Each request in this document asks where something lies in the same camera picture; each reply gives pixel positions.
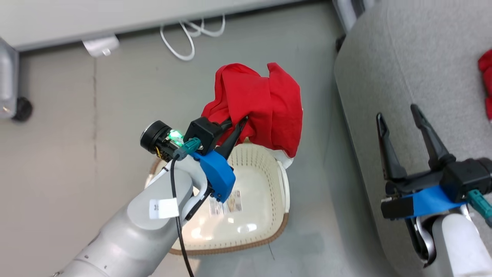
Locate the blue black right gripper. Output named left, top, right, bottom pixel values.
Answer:
left=376, top=104, right=467, bottom=220

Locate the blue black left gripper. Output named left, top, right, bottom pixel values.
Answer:
left=192, top=115, right=249, bottom=203

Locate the grey fabric sofa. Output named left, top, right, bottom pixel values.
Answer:
left=334, top=0, right=492, bottom=277

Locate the beige perforated laundry basket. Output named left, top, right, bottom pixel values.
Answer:
left=145, top=143, right=291, bottom=256

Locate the printed basket sticker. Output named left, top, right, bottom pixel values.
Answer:
left=209, top=190, right=243, bottom=215

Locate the white power adapter box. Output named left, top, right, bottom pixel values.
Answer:
left=82, top=35, right=120, bottom=58

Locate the black caster wheel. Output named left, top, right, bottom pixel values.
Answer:
left=12, top=97, right=33, bottom=123

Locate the grey furniture leg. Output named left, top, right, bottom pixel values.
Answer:
left=0, top=38, right=20, bottom=120

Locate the teal cable connector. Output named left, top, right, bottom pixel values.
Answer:
left=467, top=189, right=492, bottom=228
left=173, top=137, right=203, bottom=161

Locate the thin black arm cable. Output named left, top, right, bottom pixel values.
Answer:
left=169, top=156, right=195, bottom=277

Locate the white coiled cable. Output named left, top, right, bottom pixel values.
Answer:
left=160, top=15, right=226, bottom=61

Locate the grey metal pipe frame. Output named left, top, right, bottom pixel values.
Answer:
left=332, top=0, right=375, bottom=33

